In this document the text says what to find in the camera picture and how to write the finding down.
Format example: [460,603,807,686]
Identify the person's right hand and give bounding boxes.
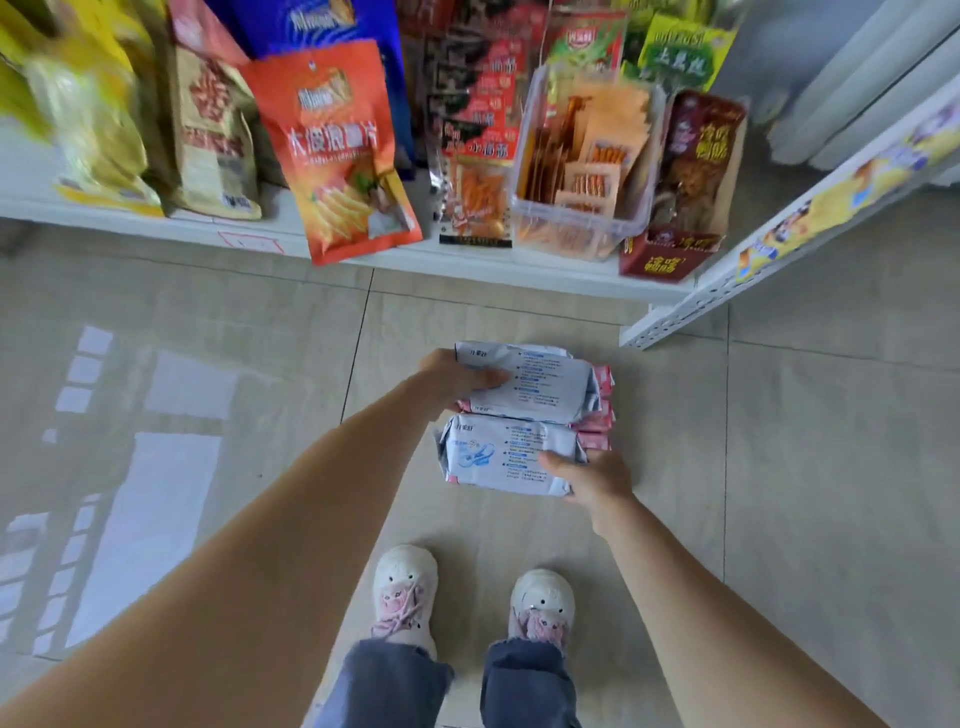
[536,448,637,538]

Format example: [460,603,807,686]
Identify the person's left hand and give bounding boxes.
[410,347,513,421]

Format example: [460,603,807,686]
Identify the long white pad packet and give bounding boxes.
[436,413,590,498]
[452,342,605,427]

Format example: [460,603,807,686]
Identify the row of red strip packets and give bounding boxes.
[397,0,549,249]

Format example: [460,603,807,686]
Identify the orange chip bag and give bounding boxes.
[239,38,425,268]

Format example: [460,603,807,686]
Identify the white metal shelf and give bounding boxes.
[0,0,699,305]

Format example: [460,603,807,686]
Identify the person's right forearm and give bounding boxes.
[592,494,890,728]

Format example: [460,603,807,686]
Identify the person's left forearm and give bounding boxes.
[0,367,440,728]

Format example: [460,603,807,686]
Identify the person's right shoe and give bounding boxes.
[508,568,577,658]

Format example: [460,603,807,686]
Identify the person's shoe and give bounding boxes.
[371,545,440,661]
[508,568,577,658]

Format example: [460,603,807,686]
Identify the person's left shoe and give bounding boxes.
[371,545,440,661]

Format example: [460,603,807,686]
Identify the person's right leg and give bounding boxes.
[479,637,583,728]

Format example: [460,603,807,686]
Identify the person's leg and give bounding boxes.
[479,637,583,728]
[307,637,455,728]

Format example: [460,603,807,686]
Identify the person's left leg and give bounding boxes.
[307,637,455,728]

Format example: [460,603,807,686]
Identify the white perforated rack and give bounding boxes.
[618,74,960,352]

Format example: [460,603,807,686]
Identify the red bordered paper label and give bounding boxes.
[217,230,286,256]

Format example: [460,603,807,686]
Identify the clear box of orange sachets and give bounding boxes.
[508,63,669,262]

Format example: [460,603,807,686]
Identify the brown snack box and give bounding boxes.
[618,89,750,285]

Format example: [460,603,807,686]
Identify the beige snack bag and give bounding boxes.
[161,0,264,221]

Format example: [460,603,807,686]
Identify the green red snack packet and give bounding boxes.
[543,7,630,80]

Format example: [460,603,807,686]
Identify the yellow chip bag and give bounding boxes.
[22,0,166,219]

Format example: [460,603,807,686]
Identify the white radiator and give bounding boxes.
[764,0,960,189]

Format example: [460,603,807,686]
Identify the plain yellow snack bag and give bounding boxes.
[0,0,54,144]

